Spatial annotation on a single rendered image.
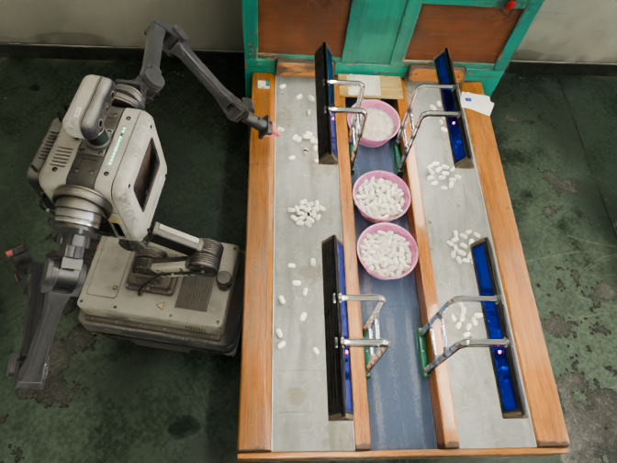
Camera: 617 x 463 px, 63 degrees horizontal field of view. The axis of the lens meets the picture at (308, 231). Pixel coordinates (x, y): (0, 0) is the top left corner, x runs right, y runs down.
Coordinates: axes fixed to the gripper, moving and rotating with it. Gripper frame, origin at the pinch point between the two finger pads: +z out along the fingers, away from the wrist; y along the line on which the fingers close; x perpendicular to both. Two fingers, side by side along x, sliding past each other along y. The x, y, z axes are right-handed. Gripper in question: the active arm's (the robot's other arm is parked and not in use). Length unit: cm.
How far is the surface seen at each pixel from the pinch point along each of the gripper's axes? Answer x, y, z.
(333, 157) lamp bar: -32.0, -28.8, 0.4
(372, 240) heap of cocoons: -19, -48, 38
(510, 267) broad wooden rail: -59, -62, 81
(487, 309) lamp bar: -65, -90, 40
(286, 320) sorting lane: 5, -84, 9
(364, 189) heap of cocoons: -17.7, -21.3, 38.1
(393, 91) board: -32, 37, 51
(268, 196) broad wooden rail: 9.3, -27.3, 2.5
